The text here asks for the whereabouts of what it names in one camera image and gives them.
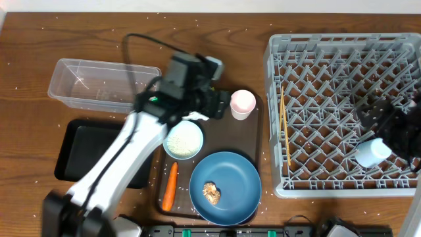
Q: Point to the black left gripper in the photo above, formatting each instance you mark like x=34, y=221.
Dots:
x=216, y=103

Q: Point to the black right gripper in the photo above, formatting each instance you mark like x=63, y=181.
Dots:
x=394, y=116

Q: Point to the white tissue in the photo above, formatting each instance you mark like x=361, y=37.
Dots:
x=195, y=116

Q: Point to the light blue cup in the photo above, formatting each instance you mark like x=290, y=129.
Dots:
x=371, y=153

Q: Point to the pink cup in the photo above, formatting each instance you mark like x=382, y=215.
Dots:
x=242, y=104

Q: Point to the orange carrot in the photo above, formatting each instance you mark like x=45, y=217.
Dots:
x=170, y=192

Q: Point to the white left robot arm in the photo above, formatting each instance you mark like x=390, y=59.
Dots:
x=88, y=207

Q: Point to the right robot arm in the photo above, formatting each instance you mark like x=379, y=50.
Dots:
x=411, y=225

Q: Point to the grey dishwasher rack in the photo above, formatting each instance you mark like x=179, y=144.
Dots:
x=325, y=78

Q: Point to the black waste tray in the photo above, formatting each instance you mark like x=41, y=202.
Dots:
x=84, y=143

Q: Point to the light blue rice bowl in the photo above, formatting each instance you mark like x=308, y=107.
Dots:
x=184, y=141

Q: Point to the dark brown serving tray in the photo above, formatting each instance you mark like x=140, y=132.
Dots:
x=227, y=134

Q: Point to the clear plastic bin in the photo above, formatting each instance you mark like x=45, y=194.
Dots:
x=92, y=85

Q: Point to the wooden chopstick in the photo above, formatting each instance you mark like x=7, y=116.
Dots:
x=286, y=137
x=281, y=111

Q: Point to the brown mushroom food scrap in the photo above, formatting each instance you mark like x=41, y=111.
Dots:
x=211, y=193

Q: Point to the blue plate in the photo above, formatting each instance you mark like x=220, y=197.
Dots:
x=238, y=182

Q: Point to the black rail with green clips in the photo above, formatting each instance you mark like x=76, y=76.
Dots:
x=209, y=231

